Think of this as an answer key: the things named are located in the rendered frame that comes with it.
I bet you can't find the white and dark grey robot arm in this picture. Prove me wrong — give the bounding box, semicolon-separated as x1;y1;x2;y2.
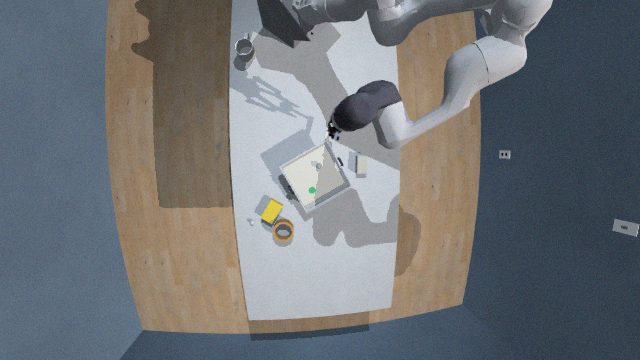
292;0;553;150

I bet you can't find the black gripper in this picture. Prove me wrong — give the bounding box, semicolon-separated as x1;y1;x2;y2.
327;126;341;140

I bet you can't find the white mug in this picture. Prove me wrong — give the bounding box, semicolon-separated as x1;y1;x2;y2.
235;33;256;62

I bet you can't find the yellow rectangular block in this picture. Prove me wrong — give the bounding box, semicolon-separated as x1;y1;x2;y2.
261;198;283;224

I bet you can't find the tan tape roll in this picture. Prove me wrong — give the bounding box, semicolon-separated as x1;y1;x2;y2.
273;219;294;242

